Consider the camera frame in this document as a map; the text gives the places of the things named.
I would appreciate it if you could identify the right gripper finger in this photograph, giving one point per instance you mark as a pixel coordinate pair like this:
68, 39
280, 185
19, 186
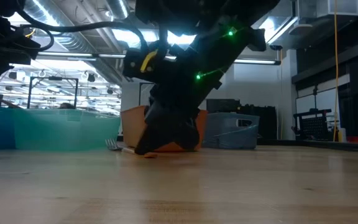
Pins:
152, 133
186, 135

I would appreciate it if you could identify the orange plastic bin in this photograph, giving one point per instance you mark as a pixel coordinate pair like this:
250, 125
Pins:
132, 127

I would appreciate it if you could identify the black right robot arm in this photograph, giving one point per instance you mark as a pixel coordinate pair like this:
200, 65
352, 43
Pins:
216, 25

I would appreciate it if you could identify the grey plastic bin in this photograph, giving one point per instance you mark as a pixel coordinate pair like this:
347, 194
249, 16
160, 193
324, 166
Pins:
228, 133

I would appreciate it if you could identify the teal plastic bin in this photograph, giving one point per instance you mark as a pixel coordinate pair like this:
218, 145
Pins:
64, 130

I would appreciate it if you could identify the person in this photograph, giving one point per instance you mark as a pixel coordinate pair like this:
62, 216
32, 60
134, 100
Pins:
66, 105

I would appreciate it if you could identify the long white light bar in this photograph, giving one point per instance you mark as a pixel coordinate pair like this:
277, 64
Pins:
73, 55

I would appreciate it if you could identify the black equipment rack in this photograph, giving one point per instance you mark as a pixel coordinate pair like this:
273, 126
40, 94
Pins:
312, 124

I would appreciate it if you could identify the whiteboard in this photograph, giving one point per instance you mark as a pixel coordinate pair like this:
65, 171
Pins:
325, 99

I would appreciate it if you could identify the red box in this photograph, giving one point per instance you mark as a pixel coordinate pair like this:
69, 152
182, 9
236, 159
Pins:
356, 139

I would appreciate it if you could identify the silver ventilation duct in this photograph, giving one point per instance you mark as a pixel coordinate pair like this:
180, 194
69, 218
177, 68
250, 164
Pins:
73, 34

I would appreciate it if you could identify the black aluminium table frame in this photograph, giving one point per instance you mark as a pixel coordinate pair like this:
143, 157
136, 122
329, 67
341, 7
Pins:
337, 145

